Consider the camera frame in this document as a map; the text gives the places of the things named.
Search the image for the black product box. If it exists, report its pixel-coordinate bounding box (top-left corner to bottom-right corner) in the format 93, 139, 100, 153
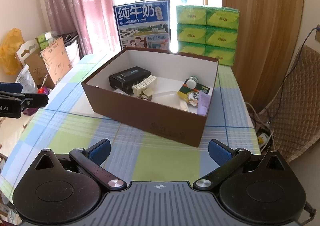
108, 66, 151, 94

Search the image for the yellow plastic bag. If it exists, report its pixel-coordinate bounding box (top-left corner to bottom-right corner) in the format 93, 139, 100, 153
0, 28, 24, 75

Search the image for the white green medicine bottle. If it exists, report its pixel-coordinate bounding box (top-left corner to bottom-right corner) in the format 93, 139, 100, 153
185, 76, 198, 89

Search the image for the plaid tablecloth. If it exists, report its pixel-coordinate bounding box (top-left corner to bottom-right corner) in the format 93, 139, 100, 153
1, 55, 260, 198

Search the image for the purple cream tube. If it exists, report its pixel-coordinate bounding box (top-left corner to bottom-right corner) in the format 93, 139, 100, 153
197, 91, 211, 116

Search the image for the brown cardboard storage box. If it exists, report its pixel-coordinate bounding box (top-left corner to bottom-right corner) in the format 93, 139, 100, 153
81, 48, 219, 147

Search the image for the floor power strip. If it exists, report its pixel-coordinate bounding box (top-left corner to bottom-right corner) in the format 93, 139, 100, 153
256, 127, 273, 153

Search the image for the pink curtain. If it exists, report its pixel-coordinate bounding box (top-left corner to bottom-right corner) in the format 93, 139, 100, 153
44, 0, 120, 55

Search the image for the green tissue multipack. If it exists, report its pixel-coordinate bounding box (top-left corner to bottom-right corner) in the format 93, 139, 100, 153
176, 6, 240, 66

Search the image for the black power cable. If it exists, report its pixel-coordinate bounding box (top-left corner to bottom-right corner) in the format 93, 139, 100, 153
274, 25, 320, 122

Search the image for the wooden door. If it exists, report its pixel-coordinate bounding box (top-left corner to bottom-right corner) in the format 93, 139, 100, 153
222, 0, 304, 111

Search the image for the leopard print hair band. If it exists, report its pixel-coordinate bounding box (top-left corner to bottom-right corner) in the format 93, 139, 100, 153
137, 91, 152, 101

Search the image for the brown cardboard boxes pile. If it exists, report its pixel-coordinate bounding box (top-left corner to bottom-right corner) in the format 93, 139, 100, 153
16, 32, 81, 89

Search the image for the blue milk carton box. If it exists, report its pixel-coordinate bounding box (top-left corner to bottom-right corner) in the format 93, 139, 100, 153
113, 0, 171, 50

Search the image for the brown quilted chair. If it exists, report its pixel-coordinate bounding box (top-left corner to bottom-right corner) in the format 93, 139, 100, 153
259, 46, 320, 163

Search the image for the wall power socket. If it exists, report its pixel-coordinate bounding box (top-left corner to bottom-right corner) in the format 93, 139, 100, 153
315, 24, 320, 43

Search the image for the white plastic bag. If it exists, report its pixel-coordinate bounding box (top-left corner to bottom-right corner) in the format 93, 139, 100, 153
16, 65, 38, 93

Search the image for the green round-pattern packet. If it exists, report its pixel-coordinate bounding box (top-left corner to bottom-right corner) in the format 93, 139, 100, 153
177, 83, 210, 107

